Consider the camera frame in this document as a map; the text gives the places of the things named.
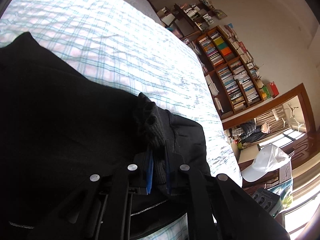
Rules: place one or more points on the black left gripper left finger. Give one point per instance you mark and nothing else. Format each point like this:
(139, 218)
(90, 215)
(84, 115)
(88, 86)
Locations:
(106, 212)

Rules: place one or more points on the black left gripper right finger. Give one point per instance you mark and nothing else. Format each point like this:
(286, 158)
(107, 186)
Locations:
(218, 208)

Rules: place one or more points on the black pants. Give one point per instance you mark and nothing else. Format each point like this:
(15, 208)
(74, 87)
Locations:
(63, 135)

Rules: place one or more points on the white baseball cap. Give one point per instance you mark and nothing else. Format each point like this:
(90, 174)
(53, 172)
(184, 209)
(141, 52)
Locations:
(268, 159)

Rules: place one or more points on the wooden bookshelf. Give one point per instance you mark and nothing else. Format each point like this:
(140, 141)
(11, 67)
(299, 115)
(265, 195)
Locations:
(231, 74)

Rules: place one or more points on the plaid bed sheet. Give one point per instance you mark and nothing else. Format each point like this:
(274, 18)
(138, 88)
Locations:
(89, 35)

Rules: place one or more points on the dark wooden desk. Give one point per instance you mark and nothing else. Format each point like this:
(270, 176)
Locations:
(190, 20)

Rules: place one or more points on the wooden door frame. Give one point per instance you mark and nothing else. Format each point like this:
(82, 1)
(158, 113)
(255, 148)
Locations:
(299, 91)

